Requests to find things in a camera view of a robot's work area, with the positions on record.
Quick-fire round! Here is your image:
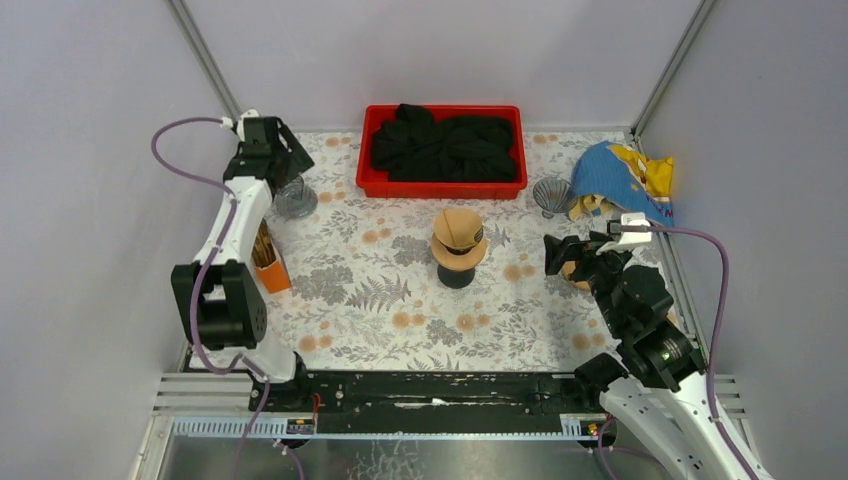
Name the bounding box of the dark red glass carafe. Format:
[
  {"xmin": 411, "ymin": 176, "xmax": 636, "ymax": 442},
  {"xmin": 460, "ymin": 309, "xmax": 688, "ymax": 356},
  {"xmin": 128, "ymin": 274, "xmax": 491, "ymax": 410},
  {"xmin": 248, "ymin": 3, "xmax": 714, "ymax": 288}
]
[{"xmin": 437, "ymin": 265, "xmax": 476, "ymax": 289}]

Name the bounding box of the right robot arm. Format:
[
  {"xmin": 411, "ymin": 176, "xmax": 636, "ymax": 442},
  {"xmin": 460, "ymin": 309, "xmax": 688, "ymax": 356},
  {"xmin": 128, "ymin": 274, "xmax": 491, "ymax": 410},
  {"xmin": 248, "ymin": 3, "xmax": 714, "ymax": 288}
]
[{"xmin": 543, "ymin": 222, "xmax": 771, "ymax": 479}]

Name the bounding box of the black cloth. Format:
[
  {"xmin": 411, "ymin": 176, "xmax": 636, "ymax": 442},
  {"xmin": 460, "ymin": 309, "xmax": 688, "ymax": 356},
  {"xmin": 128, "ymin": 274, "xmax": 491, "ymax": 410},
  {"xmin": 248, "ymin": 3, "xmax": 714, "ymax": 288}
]
[{"xmin": 370, "ymin": 104, "xmax": 518, "ymax": 183}]

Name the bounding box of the wooden ring holder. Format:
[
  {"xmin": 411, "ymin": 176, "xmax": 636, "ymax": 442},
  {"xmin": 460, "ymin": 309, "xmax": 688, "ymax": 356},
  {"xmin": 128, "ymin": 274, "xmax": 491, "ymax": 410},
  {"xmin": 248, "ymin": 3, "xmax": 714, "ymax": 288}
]
[
  {"xmin": 431, "ymin": 234, "xmax": 489, "ymax": 272},
  {"xmin": 561, "ymin": 260, "xmax": 591, "ymax": 292}
]

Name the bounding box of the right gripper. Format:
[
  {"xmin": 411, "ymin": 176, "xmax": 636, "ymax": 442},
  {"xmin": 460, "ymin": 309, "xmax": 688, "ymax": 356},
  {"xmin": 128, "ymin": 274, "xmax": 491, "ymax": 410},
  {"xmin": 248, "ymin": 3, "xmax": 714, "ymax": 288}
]
[{"xmin": 542, "ymin": 230, "xmax": 630, "ymax": 333}]

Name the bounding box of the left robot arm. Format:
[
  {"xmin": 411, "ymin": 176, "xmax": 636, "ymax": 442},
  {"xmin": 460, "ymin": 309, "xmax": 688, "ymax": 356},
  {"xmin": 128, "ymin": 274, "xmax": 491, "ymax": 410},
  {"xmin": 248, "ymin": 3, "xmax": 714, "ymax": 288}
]
[{"xmin": 171, "ymin": 110, "xmax": 314, "ymax": 411}]

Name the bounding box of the grey glass dripper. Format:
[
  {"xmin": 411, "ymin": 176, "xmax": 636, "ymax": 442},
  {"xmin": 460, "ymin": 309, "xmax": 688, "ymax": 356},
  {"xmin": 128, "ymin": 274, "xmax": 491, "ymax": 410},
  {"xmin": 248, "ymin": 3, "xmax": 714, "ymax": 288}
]
[{"xmin": 532, "ymin": 176, "xmax": 577, "ymax": 219}]

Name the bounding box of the blue and yellow cloth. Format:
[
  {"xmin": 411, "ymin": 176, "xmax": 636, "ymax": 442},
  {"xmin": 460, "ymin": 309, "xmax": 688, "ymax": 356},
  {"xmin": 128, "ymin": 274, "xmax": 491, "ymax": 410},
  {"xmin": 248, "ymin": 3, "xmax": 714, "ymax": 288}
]
[{"xmin": 568, "ymin": 141, "xmax": 674, "ymax": 226}]

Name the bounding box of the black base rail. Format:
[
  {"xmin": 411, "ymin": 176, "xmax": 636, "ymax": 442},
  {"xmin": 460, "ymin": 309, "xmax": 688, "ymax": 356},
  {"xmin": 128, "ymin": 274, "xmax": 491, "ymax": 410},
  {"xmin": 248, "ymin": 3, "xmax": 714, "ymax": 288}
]
[{"xmin": 250, "ymin": 369, "xmax": 643, "ymax": 439}]

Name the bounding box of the red plastic bin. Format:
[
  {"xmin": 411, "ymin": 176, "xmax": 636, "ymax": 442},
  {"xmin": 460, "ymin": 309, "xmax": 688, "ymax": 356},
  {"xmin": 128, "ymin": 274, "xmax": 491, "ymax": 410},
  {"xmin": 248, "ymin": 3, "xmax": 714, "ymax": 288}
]
[{"xmin": 356, "ymin": 104, "xmax": 528, "ymax": 200}]

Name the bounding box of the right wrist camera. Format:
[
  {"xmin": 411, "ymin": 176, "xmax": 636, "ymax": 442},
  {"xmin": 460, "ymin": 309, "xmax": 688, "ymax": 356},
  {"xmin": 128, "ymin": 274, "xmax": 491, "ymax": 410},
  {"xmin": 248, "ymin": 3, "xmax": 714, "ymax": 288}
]
[{"xmin": 596, "ymin": 212, "xmax": 653, "ymax": 256}]

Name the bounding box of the single brown paper filter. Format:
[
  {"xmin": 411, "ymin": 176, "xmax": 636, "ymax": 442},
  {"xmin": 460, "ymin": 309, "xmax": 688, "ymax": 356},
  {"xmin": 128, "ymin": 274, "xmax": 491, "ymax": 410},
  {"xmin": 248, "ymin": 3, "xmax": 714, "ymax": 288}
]
[{"xmin": 433, "ymin": 208, "xmax": 483, "ymax": 251}]

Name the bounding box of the clear glass carafe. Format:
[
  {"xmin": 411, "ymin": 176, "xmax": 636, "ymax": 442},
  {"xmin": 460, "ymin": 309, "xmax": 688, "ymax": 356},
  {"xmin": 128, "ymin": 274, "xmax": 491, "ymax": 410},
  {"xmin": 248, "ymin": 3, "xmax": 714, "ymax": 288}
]
[{"xmin": 274, "ymin": 176, "xmax": 318, "ymax": 219}]

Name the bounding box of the orange coffee filter box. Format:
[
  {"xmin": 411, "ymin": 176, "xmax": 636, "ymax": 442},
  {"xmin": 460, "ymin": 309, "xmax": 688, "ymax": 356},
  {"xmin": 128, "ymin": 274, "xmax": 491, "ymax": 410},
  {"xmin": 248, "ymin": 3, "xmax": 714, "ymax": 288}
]
[{"xmin": 254, "ymin": 238, "xmax": 292, "ymax": 294}]

